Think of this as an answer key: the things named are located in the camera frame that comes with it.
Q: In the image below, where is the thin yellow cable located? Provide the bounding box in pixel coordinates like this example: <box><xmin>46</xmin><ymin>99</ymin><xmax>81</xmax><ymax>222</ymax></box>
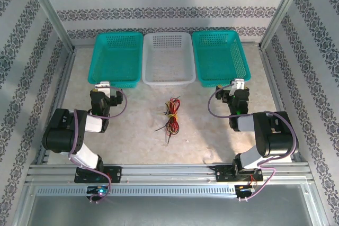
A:
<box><xmin>164</xmin><ymin>101</ymin><xmax>179</xmax><ymax>121</ymax></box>
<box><xmin>156</xmin><ymin>111</ymin><xmax>172</xmax><ymax>148</ymax></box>

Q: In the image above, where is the teal perforated plastic basket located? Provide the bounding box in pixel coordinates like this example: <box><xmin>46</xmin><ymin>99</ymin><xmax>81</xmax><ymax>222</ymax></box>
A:
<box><xmin>87</xmin><ymin>32</ymin><xmax>144</xmax><ymax>89</ymax></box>
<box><xmin>191</xmin><ymin>30</ymin><xmax>252</xmax><ymax>88</ymax></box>

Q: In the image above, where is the white perforated plastic basket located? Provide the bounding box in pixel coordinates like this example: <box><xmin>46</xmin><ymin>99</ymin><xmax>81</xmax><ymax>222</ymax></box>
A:
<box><xmin>142</xmin><ymin>32</ymin><xmax>197</xmax><ymax>87</ymax></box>

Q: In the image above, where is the small right circuit board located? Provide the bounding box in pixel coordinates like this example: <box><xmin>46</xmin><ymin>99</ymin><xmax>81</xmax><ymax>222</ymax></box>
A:
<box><xmin>235</xmin><ymin>184</ymin><xmax>257</xmax><ymax>201</ymax></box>

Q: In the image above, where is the small circuit board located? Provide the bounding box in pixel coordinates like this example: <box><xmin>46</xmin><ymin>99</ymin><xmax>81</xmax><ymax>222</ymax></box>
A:
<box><xmin>86</xmin><ymin>185</ymin><xmax>110</xmax><ymax>198</ymax></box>
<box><xmin>235</xmin><ymin>184</ymin><xmax>257</xmax><ymax>201</ymax></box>

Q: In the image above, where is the small left circuit board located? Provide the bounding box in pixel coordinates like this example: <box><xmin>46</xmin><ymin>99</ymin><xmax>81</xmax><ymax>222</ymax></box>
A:
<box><xmin>86</xmin><ymin>185</ymin><xmax>110</xmax><ymax>198</ymax></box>

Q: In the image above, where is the grey metal sheet panel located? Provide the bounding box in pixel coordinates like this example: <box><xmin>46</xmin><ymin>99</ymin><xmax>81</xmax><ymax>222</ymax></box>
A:
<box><xmin>26</xmin><ymin>195</ymin><xmax>321</xmax><ymax>226</ymax></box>

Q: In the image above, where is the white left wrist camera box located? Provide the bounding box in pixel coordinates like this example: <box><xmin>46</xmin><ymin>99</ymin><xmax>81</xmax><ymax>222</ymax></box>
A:
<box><xmin>94</xmin><ymin>81</ymin><xmax>111</xmax><ymax>97</ymax></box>

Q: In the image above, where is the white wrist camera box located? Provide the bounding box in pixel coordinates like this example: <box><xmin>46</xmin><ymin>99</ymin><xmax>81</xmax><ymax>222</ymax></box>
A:
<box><xmin>229</xmin><ymin>78</ymin><xmax>245</xmax><ymax>97</ymax></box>
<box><xmin>94</xmin><ymin>81</ymin><xmax>111</xmax><ymax>97</ymax></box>

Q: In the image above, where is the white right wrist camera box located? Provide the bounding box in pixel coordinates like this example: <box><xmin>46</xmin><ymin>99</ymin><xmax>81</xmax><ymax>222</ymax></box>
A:
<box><xmin>229</xmin><ymin>78</ymin><xmax>245</xmax><ymax>97</ymax></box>

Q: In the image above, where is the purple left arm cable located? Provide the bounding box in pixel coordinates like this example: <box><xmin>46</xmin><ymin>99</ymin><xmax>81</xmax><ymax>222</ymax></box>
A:
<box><xmin>68</xmin><ymin>86</ymin><xmax>128</xmax><ymax>204</ymax></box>

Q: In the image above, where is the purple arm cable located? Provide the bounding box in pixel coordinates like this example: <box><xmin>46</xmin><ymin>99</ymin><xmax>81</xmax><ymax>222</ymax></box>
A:
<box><xmin>68</xmin><ymin>86</ymin><xmax>128</xmax><ymax>204</ymax></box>
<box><xmin>208</xmin><ymin>83</ymin><xmax>299</xmax><ymax>202</ymax></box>

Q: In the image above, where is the aluminium side rail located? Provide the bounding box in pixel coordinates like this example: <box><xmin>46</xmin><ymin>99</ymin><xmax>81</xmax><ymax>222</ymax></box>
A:
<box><xmin>37</xmin><ymin>47</ymin><xmax>77</xmax><ymax>165</ymax></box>

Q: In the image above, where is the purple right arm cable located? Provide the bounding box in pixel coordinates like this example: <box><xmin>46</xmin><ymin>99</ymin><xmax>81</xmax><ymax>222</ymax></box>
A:
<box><xmin>208</xmin><ymin>83</ymin><xmax>299</xmax><ymax>202</ymax></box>

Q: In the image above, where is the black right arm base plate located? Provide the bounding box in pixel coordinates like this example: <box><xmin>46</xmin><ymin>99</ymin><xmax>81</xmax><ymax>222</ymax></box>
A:
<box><xmin>216</xmin><ymin>164</ymin><xmax>264</xmax><ymax>183</ymax></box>

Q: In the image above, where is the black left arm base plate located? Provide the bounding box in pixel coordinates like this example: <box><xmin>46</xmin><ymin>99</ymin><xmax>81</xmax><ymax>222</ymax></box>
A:
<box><xmin>74</xmin><ymin>166</ymin><xmax>122</xmax><ymax>184</ymax></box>

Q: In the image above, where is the aluminium mounting rail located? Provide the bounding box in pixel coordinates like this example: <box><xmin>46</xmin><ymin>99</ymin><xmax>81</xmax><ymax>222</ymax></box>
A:
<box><xmin>25</xmin><ymin>162</ymin><xmax>315</xmax><ymax>184</ymax></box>

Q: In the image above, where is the aluminium frame post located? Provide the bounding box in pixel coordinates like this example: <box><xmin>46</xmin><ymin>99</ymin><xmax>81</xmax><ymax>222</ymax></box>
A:
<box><xmin>22</xmin><ymin>0</ymin><xmax>77</xmax><ymax>53</ymax></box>
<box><xmin>258</xmin><ymin>0</ymin><xmax>310</xmax><ymax>51</ymax></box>

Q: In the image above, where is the grey slotted cable duct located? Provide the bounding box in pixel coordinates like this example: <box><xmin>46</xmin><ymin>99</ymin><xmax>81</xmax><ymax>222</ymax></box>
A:
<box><xmin>35</xmin><ymin>185</ymin><xmax>305</xmax><ymax>197</ymax></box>

